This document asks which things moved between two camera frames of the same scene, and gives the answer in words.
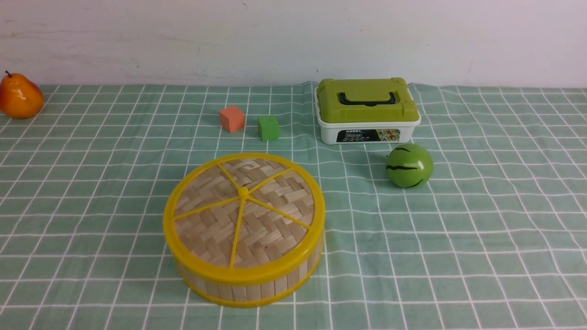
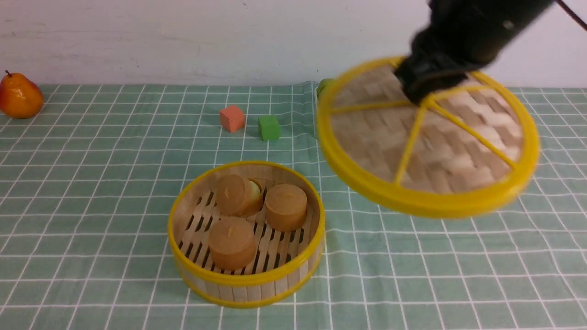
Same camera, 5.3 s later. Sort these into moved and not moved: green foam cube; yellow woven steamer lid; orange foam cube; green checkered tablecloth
Moved: yellow woven steamer lid
Not moved: green foam cube; orange foam cube; green checkered tablecloth
